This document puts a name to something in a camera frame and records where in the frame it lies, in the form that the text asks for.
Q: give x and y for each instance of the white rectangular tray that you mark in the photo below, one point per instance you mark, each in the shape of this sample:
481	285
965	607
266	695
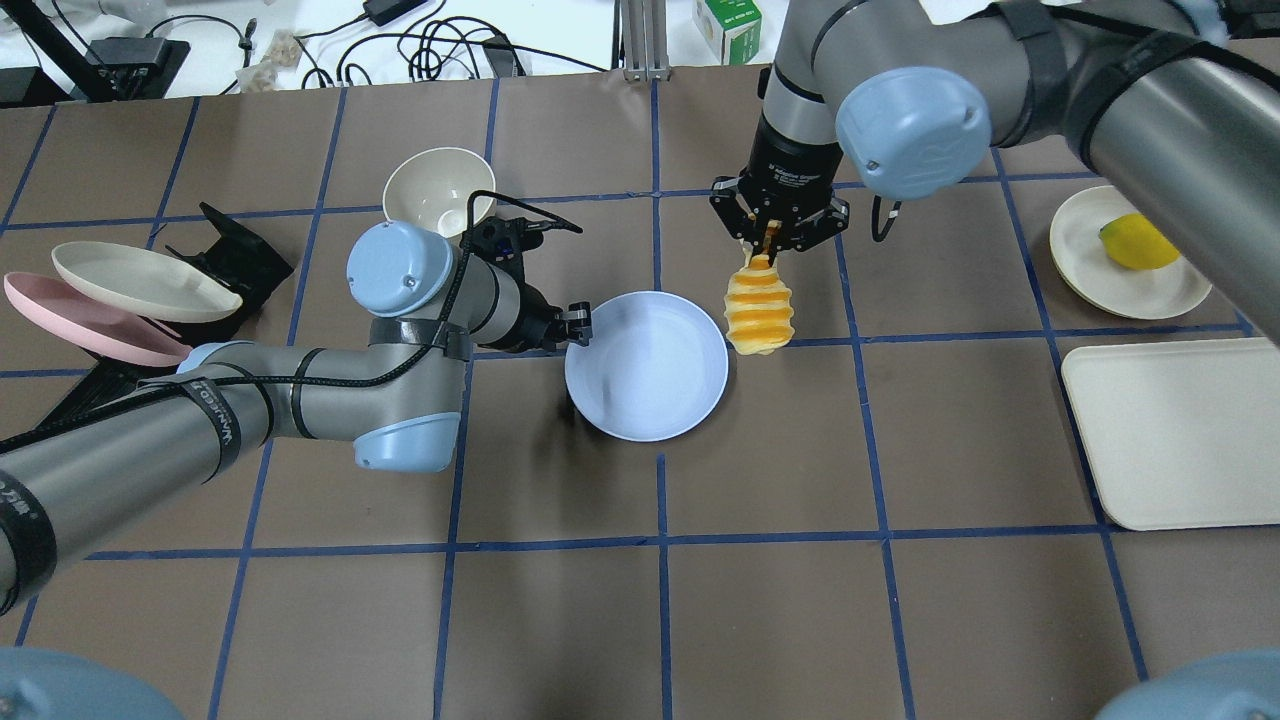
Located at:
1181	434

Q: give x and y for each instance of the green white box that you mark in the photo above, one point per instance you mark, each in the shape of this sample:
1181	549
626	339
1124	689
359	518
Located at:
732	29

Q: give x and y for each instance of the white plate with lemon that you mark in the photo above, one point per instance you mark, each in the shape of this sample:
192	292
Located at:
1165	287

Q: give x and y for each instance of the cream plate in rack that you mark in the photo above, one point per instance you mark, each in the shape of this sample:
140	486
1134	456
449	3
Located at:
143	282

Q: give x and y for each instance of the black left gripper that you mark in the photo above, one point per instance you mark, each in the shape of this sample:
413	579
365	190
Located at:
533	325

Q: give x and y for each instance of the cream bowl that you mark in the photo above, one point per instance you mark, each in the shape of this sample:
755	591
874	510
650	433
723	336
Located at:
431	189

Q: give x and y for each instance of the yellow lemon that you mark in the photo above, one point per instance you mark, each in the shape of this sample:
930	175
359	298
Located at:
1133	241

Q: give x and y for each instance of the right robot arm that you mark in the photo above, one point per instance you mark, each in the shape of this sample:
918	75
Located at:
1147	94

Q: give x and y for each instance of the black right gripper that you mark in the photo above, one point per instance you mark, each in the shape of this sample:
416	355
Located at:
796	163

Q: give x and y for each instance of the pink plate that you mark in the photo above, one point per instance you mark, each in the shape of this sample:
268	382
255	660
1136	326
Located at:
102	329

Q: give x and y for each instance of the blue plate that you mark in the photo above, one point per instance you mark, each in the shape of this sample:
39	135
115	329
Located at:
655	368

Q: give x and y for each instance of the black plate rack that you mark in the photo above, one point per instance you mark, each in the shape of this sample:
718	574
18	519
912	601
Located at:
239	260

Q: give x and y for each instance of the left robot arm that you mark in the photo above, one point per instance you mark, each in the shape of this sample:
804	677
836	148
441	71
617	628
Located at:
398	401

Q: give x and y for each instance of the aluminium frame post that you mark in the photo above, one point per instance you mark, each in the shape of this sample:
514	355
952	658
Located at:
642	47

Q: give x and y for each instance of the black power adapter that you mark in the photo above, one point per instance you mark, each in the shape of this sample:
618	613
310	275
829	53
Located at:
383	12

